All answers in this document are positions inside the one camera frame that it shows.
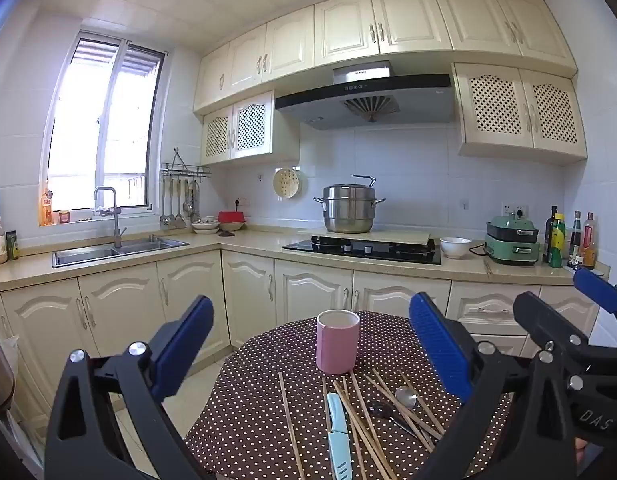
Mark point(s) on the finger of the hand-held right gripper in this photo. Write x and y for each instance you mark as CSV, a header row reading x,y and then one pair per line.
x,y
548,320
596,287

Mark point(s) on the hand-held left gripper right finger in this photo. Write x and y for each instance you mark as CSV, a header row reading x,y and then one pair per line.
x,y
438,345

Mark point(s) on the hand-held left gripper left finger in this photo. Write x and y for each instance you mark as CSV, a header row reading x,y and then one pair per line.
x,y
183,350

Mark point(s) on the dark metal spoon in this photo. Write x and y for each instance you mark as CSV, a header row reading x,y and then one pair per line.
x,y
381,410

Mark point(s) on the pink cup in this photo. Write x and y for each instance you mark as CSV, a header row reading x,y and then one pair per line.
x,y
337,350

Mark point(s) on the light blue sheathed knife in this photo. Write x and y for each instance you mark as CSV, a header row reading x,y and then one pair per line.
x,y
337,425

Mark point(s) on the bunch of wooden chopsticks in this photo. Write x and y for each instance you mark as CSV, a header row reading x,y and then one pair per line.
x,y
291,422

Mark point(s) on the red label sauce bottle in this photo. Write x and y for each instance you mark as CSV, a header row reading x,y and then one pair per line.
x,y
589,247

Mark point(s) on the dark sauce bottle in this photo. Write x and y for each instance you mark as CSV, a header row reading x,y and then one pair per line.
x,y
574,240

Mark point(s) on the green electric cooker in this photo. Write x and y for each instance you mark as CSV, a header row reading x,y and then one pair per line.
x,y
513,250

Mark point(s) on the brown polka dot tablecloth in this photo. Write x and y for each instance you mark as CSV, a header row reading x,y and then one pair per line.
x,y
248,410

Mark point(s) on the black glass gas cooktop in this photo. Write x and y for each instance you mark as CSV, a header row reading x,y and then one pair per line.
x,y
388,255

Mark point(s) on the white shallow bowl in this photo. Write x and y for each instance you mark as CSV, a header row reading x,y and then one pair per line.
x,y
232,227

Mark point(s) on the steel double sink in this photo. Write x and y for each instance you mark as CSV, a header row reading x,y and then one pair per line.
x,y
83,256

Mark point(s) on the steel kitchen faucet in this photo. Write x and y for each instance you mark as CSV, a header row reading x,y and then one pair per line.
x,y
117,220

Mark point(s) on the steel steamer pot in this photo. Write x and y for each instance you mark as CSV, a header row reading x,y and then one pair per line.
x,y
348,215

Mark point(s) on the cream perforated round tray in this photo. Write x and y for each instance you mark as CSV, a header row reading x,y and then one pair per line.
x,y
287,182

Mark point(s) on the orange bottle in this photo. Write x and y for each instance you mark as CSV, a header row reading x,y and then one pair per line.
x,y
47,207

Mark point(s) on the small green jar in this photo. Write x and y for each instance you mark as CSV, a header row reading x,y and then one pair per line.
x,y
12,247

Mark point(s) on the large cream lattice door cabinet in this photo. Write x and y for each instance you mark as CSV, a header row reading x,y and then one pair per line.
x,y
493,105

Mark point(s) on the small cream lattice door cabinet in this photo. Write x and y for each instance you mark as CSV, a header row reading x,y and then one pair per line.
x,y
251,127

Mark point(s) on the sliding window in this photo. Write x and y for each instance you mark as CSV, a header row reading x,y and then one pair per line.
x,y
88,135

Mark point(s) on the black range hood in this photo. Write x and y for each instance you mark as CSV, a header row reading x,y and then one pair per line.
x,y
313,110

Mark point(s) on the white double wall socket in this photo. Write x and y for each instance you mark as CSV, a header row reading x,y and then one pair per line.
x,y
516,208

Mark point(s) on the steel wall utensil rack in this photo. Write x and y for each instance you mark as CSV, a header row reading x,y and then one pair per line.
x,y
186,169

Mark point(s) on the cream upper wall cabinets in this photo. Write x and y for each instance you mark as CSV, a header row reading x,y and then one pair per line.
x,y
348,25

